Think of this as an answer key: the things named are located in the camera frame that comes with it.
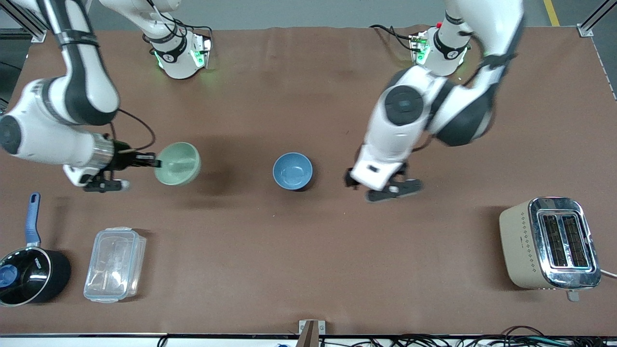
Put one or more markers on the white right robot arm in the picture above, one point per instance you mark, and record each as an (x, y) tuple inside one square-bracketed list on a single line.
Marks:
[(53, 130)]

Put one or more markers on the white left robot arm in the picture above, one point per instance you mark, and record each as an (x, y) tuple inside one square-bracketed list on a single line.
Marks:
[(409, 111)]

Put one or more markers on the cream and chrome toaster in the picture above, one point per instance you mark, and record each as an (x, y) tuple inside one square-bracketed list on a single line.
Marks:
[(525, 246)]

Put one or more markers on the clear plastic food container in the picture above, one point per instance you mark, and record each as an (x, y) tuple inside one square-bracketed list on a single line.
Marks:
[(114, 264)]

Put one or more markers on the aluminium frame post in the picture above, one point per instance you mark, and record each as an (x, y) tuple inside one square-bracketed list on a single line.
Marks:
[(595, 21), (24, 21)]

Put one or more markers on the green bowl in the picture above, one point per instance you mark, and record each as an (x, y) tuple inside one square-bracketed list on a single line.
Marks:
[(179, 164)]

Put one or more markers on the metal table edge bracket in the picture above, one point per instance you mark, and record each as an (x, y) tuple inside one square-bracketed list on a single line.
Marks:
[(311, 332)]

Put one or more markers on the blue bowl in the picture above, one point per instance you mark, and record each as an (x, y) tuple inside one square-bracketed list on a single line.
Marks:
[(292, 171)]

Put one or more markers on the blue round lid knob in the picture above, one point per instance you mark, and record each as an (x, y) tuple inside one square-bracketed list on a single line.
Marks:
[(7, 276)]

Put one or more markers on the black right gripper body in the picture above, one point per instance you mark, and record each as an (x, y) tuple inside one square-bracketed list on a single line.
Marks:
[(122, 159)]

